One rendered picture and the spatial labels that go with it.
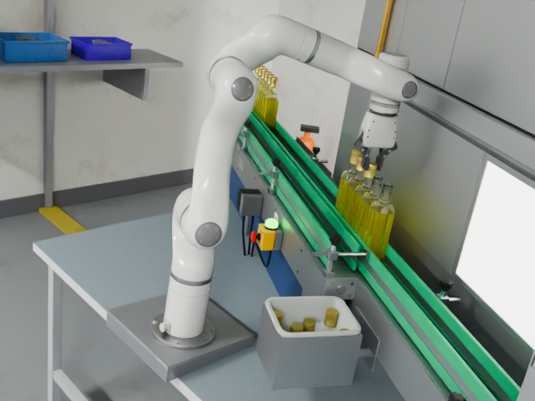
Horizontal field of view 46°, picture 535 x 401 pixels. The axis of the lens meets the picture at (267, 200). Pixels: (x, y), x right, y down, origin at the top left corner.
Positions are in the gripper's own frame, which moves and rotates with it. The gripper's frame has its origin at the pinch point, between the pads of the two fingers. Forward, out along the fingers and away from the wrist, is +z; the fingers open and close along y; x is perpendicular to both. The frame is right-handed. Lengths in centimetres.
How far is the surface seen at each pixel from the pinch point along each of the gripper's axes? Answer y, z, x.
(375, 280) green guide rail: 4.1, 25.3, 23.7
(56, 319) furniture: 88, 89, -58
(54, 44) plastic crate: 94, 12, -205
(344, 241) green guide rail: 6.0, 23.4, 4.5
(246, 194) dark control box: 21, 33, -52
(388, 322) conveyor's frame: 6.3, 28.8, 38.5
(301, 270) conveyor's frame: 15.4, 36.5, -1.3
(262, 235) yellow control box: 22.2, 35.7, -23.4
